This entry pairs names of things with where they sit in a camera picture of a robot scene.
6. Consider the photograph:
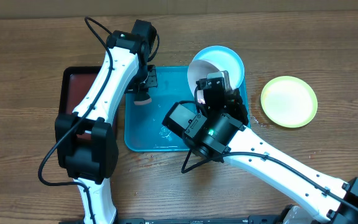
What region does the green and red sponge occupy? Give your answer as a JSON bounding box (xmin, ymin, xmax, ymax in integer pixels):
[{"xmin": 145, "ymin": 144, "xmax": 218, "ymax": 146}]
[{"xmin": 134, "ymin": 91, "xmax": 152, "ymax": 106}]

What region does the light blue plate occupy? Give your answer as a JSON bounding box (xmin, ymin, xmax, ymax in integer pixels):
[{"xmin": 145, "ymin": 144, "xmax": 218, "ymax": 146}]
[{"xmin": 192, "ymin": 45, "xmax": 245, "ymax": 89}]

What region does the black tray with red liner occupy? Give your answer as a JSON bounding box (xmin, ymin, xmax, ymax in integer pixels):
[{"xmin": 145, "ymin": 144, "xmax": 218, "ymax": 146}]
[{"xmin": 58, "ymin": 66, "xmax": 101, "ymax": 114}]

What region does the white plate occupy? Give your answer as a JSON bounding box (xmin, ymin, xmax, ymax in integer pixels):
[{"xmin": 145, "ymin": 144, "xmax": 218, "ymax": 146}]
[{"xmin": 187, "ymin": 59, "xmax": 225, "ymax": 107}]

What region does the teal plastic tray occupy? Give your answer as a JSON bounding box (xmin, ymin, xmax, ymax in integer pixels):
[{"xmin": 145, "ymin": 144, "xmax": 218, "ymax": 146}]
[{"xmin": 124, "ymin": 65, "xmax": 251, "ymax": 153}]

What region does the yellow-green plate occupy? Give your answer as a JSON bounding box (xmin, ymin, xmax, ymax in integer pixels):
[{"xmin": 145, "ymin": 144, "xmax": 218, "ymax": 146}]
[{"xmin": 260, "ymin": 76, "xmax": 318, "ymax": 128}]

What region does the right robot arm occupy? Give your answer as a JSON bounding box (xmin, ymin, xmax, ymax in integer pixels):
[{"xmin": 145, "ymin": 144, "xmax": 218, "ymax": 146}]
[{"xmin": 162, "ymin": 78, "xmax": 358, "ymax": 223}]

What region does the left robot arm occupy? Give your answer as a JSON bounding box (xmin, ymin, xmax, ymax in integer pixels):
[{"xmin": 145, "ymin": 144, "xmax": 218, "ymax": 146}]
[{"xmin": 51, "ymin": 20, "xmax": 160, "ymax": 223}]

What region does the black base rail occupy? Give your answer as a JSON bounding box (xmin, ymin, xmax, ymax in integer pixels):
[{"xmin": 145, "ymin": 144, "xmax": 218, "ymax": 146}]
[{"xmin": 59, "ymin": 214, "xmax": 288, "ymax": 224}]

